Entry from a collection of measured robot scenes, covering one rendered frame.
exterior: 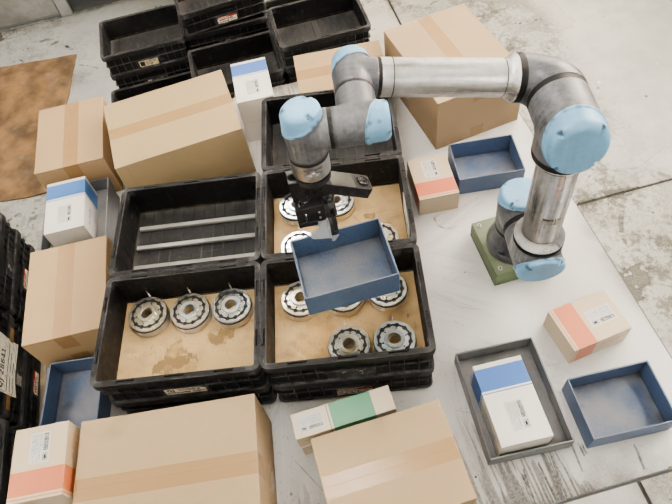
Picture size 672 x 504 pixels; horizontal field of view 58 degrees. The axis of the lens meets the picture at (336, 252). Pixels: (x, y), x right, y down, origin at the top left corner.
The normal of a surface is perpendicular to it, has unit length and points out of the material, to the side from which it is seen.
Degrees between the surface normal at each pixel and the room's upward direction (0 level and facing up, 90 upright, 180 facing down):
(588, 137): 84
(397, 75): 47
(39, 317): 0
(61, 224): 0
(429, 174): 0
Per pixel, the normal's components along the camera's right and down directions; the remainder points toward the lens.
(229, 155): 0.33, 0.77
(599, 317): -0.11, -0.55
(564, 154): 0.07, 0.75
